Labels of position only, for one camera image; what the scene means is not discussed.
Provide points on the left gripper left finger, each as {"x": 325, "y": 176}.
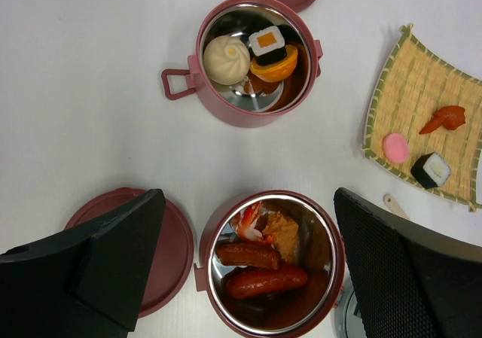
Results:
{"x": 86, "y": 281}

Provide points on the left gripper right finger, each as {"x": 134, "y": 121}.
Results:
{"x": 409, "y": 281}

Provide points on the sushi roll white centre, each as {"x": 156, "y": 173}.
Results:
{"x": 431, "y": 171}

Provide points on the red sausage toy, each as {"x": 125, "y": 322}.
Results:
{"x": 253, "y": 282}

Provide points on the pink round toy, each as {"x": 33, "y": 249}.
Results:
{"x": 396, "y": 148}

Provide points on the fried cutlet toy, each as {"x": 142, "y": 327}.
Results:
{"x": 282, "y": 231}

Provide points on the brown sausage toy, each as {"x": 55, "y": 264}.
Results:
{"x": 248, "y": 254}

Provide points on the toy shrimp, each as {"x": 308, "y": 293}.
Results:
{"x": 245, "y": 227}

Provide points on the red chicken wing toy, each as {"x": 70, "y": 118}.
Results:
{"x": 449, "y": 117}

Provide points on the orange toy fruit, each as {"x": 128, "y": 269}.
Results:
{"x": 278, "y": 71}

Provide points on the white rice ball toy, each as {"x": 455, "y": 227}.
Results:
{"x": 226, "y": 60}

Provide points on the sushi roll orange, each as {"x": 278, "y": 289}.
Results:
{"x": 268, "y": 46}

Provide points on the lower dark red lid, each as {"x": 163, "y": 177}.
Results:
{"x": 174, "y": 254}

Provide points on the lower pink steel pot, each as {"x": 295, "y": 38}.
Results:
{"x": 320, "y": 254}

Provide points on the pink steel pot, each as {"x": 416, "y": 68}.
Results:
{"x": 320, "y": 254}
{"x": 252, "y": 102}

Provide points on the upper pink steel pot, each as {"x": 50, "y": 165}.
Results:
{"x": 252, "y": 102}

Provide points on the grey lid with handle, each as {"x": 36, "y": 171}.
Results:
{"x": 347, "y": 317}

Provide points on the beige spoon handle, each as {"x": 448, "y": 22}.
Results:
{"x": 393, "y": 206}

